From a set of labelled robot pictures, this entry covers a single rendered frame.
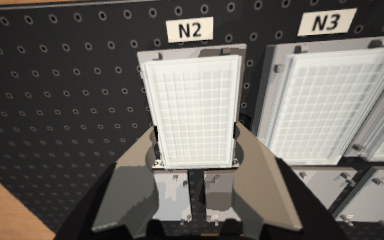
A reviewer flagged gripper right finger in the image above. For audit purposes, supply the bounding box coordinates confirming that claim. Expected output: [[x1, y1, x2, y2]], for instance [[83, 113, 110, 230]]
[[231, 121, 349, 240]]

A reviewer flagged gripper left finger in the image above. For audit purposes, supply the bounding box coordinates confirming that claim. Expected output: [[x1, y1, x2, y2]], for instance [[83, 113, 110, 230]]
[[53, 125, 159, 240]]

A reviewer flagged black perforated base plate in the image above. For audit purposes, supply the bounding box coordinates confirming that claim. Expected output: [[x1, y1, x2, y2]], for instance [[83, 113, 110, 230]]
[[0, 0, 384, 235]]

